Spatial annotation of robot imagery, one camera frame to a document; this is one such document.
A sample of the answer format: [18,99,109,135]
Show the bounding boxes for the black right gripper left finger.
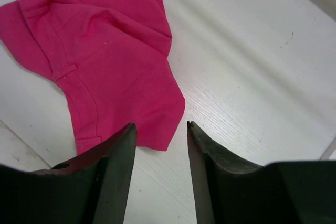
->
[1,123,137,223]

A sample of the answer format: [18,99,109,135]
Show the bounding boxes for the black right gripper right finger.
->
[187,122,335,223]

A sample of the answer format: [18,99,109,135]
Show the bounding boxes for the pink trousers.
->
[1,0,185,154]

